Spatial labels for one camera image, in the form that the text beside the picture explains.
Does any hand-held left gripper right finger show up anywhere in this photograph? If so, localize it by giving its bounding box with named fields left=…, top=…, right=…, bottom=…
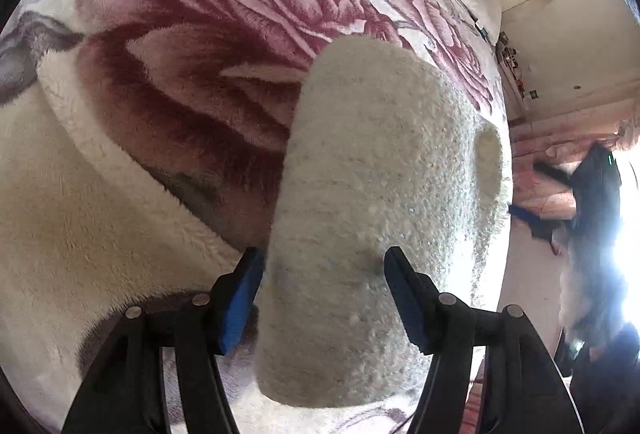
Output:
left=382, top=246, right=586, bottom=434

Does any white fluffy towel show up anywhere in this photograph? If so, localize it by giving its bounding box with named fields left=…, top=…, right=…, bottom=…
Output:
left=254, top=35, right=513, bottom=410

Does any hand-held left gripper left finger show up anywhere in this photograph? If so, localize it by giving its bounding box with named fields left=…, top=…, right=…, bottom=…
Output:
left=61, top=246, right=266, bottom=434

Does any floral plush blanket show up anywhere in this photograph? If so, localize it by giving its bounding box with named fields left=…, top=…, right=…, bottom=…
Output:
left=0, top=0, right=506, bottom=434

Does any pink curtain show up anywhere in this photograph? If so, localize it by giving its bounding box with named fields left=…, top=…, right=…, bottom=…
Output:
left=510, top=109, right=632, bottom=221

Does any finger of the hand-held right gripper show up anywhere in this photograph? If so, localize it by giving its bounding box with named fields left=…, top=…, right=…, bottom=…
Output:
left=507, top=203, right=563, bottom=242
left=531, top=161, right=576, bottom=189

